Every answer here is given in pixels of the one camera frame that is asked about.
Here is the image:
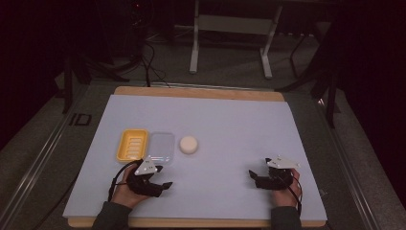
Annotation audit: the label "metal floor rail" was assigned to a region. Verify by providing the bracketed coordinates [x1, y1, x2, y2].
[314, 97, 382, 230]
[0, 95, 84, 230]

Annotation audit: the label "person's right hand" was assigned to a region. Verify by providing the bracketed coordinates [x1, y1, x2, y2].
[270, 168, 303, 208]

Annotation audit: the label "person's left hand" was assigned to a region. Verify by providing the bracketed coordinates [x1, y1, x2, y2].
[110, 162, 150, 210]

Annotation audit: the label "black floor cables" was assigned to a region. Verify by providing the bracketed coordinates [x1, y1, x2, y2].
[128, 12, 171, 88]

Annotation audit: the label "black metal stand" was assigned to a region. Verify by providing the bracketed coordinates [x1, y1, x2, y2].
[275, 30, 342, 129]

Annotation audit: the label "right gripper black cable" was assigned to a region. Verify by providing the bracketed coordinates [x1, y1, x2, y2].
[281, 173, 304, 216]

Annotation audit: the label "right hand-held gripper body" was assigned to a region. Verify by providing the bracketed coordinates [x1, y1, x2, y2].
[255, 155, 302, 192]

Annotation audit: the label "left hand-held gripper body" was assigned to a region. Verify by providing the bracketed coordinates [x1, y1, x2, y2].
[126, 158, 164, 197]

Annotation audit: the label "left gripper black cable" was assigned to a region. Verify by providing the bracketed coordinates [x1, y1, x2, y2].
[107, 159, 142, 203]

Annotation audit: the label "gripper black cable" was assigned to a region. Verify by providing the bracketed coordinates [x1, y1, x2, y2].
[107, 159, 142, 203]
[281, 173, 304, 216]

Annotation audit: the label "white metal desk frame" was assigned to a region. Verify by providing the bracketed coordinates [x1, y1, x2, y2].
[189, 0, 284, 81]

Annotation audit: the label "yellow soap dish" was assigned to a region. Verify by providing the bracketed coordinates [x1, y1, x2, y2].
[116, 128, 149, 164]

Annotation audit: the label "clear plastic lid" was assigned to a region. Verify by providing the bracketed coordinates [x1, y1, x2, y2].
[146, 131, 176, 166]

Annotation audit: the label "white foam mat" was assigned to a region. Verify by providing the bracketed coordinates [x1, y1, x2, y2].
[62, 94, 328, 222]

